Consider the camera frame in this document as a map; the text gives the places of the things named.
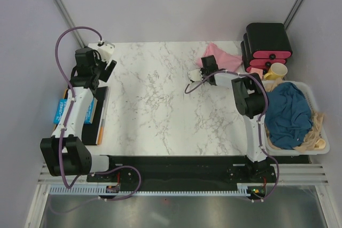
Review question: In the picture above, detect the black pink drawer unit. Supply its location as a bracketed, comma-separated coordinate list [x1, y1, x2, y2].
[240, 22, 293, 73]

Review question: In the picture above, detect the blue treehouse book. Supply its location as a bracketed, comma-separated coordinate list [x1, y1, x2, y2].
[53, 98, 97, 125]

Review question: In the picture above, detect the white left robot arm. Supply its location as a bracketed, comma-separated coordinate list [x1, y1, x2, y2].
[40, 43, 117, 182]

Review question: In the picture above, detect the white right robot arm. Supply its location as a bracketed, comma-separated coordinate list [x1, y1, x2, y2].
[200, 55, 268, 163]

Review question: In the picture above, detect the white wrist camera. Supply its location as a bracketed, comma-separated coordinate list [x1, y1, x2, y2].
[88, 41, 115, 63]
[188, 68, 203, 83]

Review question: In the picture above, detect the white slotted cable duct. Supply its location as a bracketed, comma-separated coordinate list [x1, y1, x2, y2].
[49, 184, 250, 196]

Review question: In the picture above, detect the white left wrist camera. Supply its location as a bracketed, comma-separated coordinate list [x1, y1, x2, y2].
[88, 41, 115, 63]

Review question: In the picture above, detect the beige t shirt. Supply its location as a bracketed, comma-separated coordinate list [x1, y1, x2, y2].
[262, 77, 327, 153]

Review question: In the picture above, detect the pink t shirt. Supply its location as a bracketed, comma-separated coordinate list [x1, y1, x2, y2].
[203, 43, 243, 72]

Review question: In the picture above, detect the pink cube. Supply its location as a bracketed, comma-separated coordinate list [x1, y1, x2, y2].
[249, 67, 263, 79]

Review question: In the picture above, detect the left aluminium frame post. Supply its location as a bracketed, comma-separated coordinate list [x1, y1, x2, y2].
[36, 0, 88, 52]

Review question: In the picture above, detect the blue t shirt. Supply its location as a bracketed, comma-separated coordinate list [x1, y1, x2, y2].
[265, 82, 313, 150]

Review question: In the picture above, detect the white plastic basket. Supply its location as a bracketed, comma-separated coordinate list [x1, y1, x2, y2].
[261, 80, 331, 156]

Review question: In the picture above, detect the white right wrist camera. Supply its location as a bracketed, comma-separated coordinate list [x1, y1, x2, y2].
[188, 68, 203, 83]

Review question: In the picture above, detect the black orange notebook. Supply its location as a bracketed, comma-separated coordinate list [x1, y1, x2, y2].
[52, 87, 109, 147]

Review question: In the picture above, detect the yellow mug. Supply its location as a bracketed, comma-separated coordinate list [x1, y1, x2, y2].
[263, 63, 288, 80]

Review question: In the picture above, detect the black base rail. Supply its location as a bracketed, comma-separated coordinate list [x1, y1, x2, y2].
[87, 156, 276, 191]

